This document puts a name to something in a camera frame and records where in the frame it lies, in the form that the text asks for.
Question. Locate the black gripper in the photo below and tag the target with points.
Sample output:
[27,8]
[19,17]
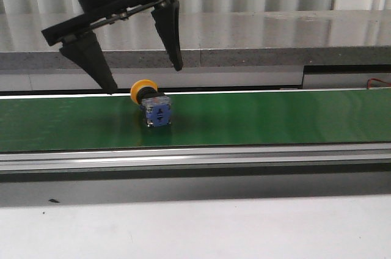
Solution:
[85,51]

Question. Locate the yellow push button blue base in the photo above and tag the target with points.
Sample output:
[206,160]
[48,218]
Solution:
[155,105]

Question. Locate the white cabinet front panel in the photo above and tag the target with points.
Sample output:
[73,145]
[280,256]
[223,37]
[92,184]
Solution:
[310,77]

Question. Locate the grey granite countertop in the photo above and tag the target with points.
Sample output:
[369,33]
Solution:
[359,38]

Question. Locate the green conveyor belt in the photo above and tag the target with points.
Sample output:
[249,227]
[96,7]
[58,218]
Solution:
[101,122]

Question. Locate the white conveyor rear rail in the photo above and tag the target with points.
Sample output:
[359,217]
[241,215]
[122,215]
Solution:
[90,95]

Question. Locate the aluminium conveyor front rail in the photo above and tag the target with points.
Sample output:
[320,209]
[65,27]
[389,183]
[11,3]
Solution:
[183,162]

